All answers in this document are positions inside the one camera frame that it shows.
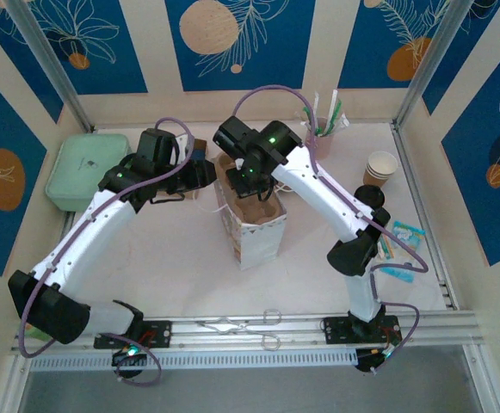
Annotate brown pulp cup carrier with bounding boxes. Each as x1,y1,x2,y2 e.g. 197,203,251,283
216,153,287,227

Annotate white paper takeout bag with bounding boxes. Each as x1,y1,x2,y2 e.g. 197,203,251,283
197,150,296,272

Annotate black plastic cup lid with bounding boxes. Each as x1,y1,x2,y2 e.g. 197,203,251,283
355,184,386,212

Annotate pink straw holder cup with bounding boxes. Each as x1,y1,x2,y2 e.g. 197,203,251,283
307,124,333,160

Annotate mint green lunch bag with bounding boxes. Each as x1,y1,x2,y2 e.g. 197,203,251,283
45,133,133,213

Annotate metal tongs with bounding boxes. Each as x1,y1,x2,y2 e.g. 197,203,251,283
195,308,283,352

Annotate teal white packet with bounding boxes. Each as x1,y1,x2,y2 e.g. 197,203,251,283
392,220,427,250

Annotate light blue packet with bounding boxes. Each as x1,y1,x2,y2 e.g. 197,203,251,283
380,264,417,285

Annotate black controller board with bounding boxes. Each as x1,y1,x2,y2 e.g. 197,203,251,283
110,346,148,367
355,347,399,374

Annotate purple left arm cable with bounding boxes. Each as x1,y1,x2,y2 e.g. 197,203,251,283
16,118,197,386

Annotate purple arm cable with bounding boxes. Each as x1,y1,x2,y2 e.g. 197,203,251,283
231,84,430,375
16,118,197,386

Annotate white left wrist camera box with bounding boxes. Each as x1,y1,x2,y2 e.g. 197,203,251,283
174,133,197,163

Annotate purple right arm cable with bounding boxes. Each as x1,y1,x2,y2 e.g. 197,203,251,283
231,84,430,375

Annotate aluminium frame post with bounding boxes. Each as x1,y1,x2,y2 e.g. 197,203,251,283
3,0,96,133
392,0,478,130

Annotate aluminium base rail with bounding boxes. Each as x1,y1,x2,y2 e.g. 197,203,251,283
10,310,483,352

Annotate white slotted cable duct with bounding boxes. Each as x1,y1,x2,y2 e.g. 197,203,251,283
29,348,359,372

